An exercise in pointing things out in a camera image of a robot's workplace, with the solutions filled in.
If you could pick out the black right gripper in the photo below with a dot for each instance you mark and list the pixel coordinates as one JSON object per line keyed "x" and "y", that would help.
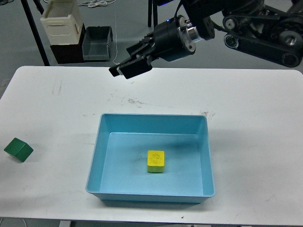
{"x": 170, "y": 41}

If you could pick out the yellow wooden block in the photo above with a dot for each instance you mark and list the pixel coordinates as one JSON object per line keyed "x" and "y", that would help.
{"x": 155, "y": 161}

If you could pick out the green wooden block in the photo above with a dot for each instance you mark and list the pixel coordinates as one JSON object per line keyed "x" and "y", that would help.
{"x": 18, "y": 149}

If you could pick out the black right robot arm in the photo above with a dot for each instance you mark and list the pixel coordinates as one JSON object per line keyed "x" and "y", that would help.
{"x": 250, "y": 26}

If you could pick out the dark grey open bin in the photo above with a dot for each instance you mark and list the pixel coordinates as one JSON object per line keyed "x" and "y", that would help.
{"x": 96, "y": 44}

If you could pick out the black crate under cream crate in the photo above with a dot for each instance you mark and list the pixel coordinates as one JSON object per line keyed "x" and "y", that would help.
{"x": 72, "y": 53}

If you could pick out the black table legs centre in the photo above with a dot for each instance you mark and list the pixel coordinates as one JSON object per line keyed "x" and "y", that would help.
{"x": 152, "y": 13}

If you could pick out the cream plastic crate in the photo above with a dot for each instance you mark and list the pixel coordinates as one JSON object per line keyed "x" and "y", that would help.
{"x": 62, "y": 22}

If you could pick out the light blue plastic tray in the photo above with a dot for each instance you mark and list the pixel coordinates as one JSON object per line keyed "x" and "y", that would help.
{"x": 119, "y": 165}

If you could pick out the black table leg left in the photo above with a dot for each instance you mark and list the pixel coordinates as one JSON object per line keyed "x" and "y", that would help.
{"x": 35, "y": 32}

